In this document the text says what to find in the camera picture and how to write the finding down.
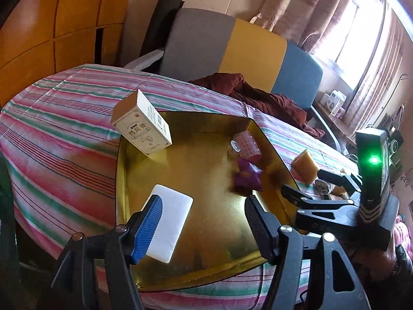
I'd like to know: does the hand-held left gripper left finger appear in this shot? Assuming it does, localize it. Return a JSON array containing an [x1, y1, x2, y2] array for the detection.
[[52, 195, 163, 310]]

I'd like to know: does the pink checkered packet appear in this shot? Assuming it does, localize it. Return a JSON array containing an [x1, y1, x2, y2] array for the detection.
[[227, 130, 263, 165]]

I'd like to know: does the yellow sponge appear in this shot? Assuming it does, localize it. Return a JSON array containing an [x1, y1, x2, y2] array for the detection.
[[292, 149, 318, 184]]

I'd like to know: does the dark red cloth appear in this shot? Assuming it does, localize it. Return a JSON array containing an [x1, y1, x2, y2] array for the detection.
[[190, 73, 325, 139]]

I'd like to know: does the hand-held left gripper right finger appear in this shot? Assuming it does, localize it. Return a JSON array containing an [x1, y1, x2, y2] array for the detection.
[[244, 195, 371, 310]]

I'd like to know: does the wooden side desk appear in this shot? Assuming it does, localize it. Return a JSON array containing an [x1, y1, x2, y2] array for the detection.
[[314, 102, 359, 144]]

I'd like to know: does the beige medicine box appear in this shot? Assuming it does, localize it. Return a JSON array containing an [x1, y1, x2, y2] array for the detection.
[[110, 89, 172, 158]]

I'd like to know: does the gold metal tray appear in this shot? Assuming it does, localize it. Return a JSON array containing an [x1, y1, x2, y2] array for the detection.
[[116, 111, 302, 293]]

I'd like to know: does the person's right forearm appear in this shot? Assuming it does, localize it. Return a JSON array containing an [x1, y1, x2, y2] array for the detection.
[[353, 247, 399, 286]]

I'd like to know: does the window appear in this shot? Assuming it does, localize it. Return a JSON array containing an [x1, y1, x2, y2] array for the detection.
[[336, 0, 388, 88]]

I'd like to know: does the beige patterned curtain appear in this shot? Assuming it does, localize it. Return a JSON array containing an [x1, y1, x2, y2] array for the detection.
[[345, 10, 408, 131], [252, 0, 363, 52]]

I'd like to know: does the purple snack packet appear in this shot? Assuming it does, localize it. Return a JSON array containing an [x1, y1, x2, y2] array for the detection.
[[233, 159, 263, 194]]

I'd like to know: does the grey yellow blue sofa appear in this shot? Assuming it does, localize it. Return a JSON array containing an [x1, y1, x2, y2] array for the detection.
[[124, 8, 343, 151]]

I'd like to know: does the black rolled mat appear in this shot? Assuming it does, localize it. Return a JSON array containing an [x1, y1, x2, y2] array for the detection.
[[140, 0, 185, 72]]

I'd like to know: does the pink patterned clothing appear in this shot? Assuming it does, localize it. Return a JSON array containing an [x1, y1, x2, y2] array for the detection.
[[392, 213, 413, 252]]

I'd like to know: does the white foam block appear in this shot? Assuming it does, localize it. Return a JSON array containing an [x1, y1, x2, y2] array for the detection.
[[142, 184, 194, 264]]

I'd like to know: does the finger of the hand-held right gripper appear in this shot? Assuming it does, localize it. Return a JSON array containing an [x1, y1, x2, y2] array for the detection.
[[280, 183, 355, 214], [317, 169, 363, 194]]

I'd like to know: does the black device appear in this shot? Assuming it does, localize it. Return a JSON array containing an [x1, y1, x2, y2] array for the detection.
[[381, 113, 404, 172]]

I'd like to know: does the white sofa armrest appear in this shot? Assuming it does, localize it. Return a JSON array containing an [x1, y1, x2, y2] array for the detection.
[[124, 49, 165, 71]]

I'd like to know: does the dark green chair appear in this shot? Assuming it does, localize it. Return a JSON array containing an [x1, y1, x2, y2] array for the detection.
[[0, 155, 20, 265]]

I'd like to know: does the wooden wardrobe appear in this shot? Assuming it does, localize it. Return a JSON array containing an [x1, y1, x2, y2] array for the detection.
[[0, 0, 138, 107]]

